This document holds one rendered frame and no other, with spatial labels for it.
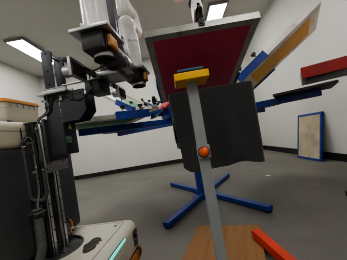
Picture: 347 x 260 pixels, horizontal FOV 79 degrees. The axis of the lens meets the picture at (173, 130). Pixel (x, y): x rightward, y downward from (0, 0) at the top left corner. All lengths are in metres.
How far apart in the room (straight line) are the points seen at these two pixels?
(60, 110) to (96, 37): 0.43
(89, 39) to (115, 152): 5.29
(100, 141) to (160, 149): 1.69
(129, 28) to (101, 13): 0.45
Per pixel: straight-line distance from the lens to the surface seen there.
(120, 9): 1.40
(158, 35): 1.14
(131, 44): 1.28
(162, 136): 5.74
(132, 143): 5.87
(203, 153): 0.77
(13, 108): 1.25
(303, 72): 2.02
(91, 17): 0.87
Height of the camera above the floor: 0.72
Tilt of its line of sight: 2 degrees up
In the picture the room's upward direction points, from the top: 9 degrees counter-clockwise
